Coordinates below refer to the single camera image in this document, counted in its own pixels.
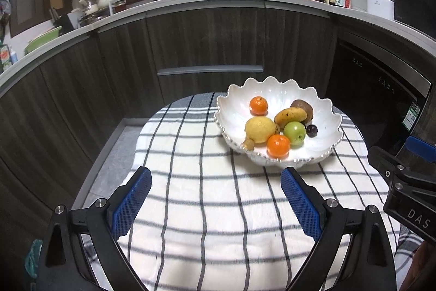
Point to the white scalloped ceramic bowl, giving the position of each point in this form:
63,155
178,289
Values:
238,100

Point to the teal plastic bag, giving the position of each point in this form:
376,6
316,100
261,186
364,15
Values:
32,260

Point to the person's right forearm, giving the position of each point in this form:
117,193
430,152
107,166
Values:
425,263

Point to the blue cap dish soap bottle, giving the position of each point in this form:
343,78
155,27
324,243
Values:
13,57

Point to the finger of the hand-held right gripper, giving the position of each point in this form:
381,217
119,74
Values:
420,148
383,161

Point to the yellow lemon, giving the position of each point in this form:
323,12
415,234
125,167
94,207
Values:
260,129

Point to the dark purple plum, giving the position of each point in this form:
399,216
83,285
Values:
311,130

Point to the white box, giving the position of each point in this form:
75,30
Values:
379,6

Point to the tan oval fruit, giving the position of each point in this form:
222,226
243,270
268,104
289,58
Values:
248,144

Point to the black appliance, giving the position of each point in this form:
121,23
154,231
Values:
412,1

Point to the brown kiwi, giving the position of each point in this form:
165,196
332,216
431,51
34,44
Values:
305,107

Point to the black built-in dishwasher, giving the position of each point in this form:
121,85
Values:
368,100

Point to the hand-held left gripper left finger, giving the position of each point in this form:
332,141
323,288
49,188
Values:
131,202

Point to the orange mandarin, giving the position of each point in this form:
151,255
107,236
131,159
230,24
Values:
258,106
278,146

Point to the white teapot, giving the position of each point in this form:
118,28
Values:
105,0

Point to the steel cooking pot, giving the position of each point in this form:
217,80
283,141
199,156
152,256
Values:
95,18

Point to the green label sticker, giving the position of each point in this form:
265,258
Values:
412,116

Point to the white black checked cloth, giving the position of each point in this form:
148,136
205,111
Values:
204,192

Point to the green plastic basin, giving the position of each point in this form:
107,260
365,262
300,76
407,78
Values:
42,40

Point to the black knife block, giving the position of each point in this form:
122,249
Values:
66,21

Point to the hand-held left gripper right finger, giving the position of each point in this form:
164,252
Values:
301,202

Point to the yellow mango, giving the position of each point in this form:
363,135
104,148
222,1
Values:
289,115

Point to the white ceramic pot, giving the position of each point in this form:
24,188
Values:
88,4

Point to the green apple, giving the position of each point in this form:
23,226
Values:
295,133

